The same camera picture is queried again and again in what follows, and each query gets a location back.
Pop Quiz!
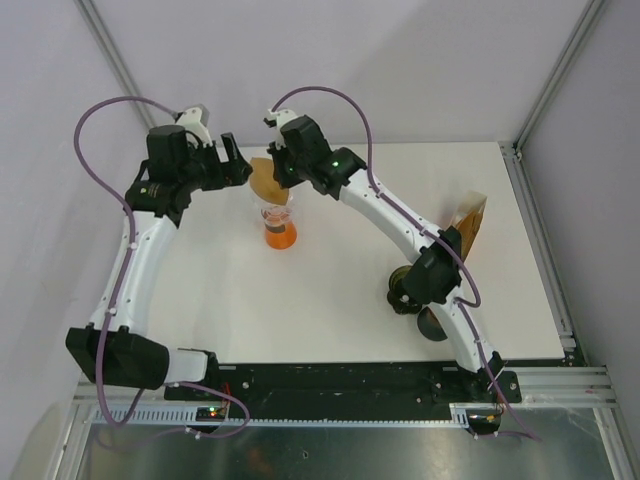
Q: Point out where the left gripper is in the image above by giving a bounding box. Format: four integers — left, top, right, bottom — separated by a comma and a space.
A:
178, 133, 251, 192

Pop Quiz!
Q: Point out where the single brown coffee filter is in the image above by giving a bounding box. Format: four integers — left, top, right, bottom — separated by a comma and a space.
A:
249, 157, 290, 206

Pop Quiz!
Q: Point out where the clear glass dripper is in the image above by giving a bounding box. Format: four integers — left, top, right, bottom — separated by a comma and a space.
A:
252, 189, 293, 231

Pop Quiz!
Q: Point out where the orange glass flask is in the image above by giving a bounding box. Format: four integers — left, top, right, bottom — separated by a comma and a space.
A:
261, 206, 298, 250

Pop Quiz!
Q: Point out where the dark green dripper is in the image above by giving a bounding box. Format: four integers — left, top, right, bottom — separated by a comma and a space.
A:
387, 265, 422, 315

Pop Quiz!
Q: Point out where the brown coffee filter stack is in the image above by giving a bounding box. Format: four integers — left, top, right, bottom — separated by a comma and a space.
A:
450, 190, 487, 261

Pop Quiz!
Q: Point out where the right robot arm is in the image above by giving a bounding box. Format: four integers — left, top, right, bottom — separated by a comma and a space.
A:
264, 109, 504, 401

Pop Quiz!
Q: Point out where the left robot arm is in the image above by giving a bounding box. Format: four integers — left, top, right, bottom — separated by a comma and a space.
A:
65, 125, 252, 400

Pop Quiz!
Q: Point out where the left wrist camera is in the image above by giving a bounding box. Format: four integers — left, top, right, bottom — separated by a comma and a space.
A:
175, 104, 214, 147

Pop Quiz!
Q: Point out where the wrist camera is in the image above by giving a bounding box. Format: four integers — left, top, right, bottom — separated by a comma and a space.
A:
263, 109, 299, 130
175, 104, 214, 147

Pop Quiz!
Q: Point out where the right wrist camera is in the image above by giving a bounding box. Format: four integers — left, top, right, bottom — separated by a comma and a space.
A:
263, 109, 299, 130

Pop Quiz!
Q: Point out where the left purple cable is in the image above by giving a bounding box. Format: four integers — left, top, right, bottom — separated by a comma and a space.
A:
73, 95, 251, 451

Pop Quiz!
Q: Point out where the left aluminium frame post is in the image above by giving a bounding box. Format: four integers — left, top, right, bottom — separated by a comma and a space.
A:
73, 0, 166, 151

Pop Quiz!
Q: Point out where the aluminium frame post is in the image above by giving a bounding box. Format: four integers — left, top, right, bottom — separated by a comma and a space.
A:
73, 0, 166, 151
512, 0, 610, 151

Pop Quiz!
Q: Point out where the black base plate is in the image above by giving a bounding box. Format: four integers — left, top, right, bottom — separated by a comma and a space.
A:
163, 358, 523, 422

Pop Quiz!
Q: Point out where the grey cable duct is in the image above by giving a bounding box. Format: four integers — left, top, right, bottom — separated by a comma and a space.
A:
89, 403, 501, 429

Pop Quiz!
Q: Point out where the right aluminium frame post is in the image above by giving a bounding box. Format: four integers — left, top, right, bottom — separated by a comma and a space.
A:
512, 0, 610, 151

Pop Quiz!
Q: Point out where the aluminium rail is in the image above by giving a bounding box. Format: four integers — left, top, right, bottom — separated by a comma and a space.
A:
72, 366, 618, 408

